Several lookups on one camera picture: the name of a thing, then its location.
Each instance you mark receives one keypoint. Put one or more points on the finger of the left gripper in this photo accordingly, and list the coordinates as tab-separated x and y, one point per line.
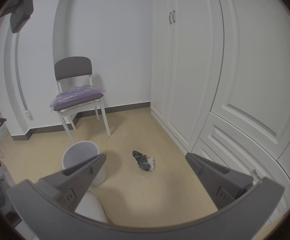
0	120

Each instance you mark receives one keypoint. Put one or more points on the grey and white chair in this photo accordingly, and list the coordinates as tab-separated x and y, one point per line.
73	69

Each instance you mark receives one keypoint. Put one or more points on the crumpled white paper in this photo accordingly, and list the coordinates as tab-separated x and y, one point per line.
152	163

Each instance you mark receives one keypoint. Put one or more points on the white trash bin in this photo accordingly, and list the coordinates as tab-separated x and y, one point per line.
77	154

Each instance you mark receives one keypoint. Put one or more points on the white bedside table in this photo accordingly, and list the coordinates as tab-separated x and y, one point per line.
2	132

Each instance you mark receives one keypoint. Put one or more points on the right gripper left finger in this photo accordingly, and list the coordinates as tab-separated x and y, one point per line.
79	181

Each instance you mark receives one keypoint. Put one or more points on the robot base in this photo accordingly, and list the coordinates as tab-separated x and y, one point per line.
89	209

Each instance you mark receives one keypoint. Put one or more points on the purple plastic bag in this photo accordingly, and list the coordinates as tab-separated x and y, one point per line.
77	95

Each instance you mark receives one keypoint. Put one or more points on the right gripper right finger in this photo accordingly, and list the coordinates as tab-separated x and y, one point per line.
222	184

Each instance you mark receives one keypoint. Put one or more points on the black plastic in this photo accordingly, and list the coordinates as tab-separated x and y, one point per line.
140	160

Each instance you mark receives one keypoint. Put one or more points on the white wardrobe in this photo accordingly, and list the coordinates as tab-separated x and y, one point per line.
197	71

